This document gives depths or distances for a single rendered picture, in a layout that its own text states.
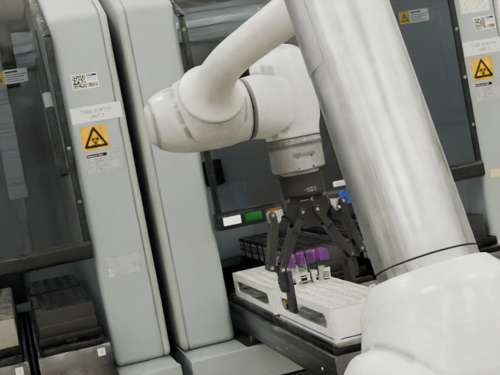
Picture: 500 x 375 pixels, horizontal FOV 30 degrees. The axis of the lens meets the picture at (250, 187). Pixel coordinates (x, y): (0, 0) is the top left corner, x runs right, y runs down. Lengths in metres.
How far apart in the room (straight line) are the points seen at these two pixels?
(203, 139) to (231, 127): 0.05
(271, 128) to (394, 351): 0.72
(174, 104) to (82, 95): 0.46
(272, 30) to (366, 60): 0.42
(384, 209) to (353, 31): 0.18
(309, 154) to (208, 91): 0.22
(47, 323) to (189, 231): 0.33
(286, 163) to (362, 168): 0.63
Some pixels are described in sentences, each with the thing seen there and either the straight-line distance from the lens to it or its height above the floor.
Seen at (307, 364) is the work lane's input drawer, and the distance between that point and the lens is 1.50.
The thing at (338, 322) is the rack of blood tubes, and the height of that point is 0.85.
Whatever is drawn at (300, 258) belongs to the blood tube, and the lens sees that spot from 1.63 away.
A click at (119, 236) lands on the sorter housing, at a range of 1.87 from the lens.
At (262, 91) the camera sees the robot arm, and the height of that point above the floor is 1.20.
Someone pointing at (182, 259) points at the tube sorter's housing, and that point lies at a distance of 1.89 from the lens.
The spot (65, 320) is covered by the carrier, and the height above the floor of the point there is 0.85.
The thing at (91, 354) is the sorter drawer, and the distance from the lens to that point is 1.80.
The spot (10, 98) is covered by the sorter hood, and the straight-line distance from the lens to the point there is 1.85.
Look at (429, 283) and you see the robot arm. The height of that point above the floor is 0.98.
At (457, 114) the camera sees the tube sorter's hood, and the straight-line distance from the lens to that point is 2.08.
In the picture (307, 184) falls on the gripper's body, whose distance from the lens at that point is 1.51.
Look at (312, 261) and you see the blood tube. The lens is 1.63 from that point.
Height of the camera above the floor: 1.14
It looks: 3 degrees down
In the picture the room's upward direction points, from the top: 11 degrees counter-clockwise
